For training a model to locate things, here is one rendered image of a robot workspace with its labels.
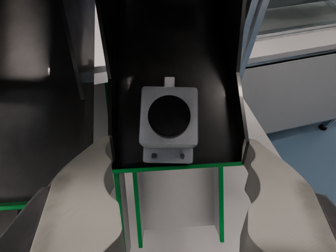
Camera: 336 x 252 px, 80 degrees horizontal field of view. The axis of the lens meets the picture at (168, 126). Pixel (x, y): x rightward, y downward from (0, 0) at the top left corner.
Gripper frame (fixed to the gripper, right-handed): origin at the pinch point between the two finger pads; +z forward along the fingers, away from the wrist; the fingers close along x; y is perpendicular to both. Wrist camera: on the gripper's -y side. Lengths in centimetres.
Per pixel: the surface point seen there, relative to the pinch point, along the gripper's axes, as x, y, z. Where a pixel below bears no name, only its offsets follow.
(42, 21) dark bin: -14.7, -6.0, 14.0
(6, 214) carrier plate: -31.3, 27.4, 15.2
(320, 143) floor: 118, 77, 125
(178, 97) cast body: 0.1, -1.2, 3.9
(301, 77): 66, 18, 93
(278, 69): 49, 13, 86
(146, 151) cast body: -2.5, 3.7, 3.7
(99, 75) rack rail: -8.6, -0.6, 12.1
